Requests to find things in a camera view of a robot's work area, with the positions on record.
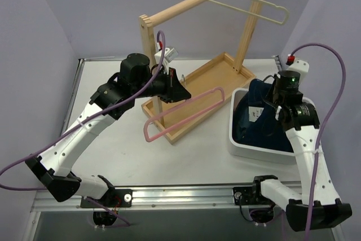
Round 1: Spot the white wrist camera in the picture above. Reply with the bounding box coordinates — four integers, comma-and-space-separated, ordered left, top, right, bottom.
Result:
155, 42, 178, 74
286, 55, 310, 83

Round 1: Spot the aluminium mounting rail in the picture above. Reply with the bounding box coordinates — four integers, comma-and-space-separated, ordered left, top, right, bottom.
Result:
30, 186, 336, 212

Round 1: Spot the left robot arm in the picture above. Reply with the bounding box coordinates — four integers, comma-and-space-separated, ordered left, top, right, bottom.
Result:
25, 53, 191, 207

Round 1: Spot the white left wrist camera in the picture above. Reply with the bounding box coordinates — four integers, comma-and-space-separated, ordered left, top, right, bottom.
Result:
155, 42, 178, 74

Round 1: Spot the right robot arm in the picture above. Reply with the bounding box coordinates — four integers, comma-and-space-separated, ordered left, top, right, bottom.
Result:
250, 71, 352, 233

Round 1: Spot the pink hanger with metal hook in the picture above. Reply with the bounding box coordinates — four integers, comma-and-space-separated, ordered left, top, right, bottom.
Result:
142, 72, 230, 144

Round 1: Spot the wooden clothes rack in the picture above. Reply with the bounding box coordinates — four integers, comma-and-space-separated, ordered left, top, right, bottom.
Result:
138, 0, 275, 146

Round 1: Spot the white paper price tag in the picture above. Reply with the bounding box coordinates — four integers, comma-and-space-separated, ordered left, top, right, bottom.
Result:
249, 107, 263, 121

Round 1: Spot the white plastic basket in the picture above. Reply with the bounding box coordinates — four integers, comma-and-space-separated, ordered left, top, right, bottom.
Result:
228, 84, 321, 168

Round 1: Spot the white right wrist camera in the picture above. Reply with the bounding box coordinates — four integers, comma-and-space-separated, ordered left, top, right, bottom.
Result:
286, 55, 310, 83

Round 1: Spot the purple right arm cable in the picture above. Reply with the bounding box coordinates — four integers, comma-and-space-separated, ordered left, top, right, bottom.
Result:
287, 42, 347, 241

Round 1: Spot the dark blue denim skirt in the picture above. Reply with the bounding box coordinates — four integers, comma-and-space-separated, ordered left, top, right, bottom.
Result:
232, 79, 293, 153

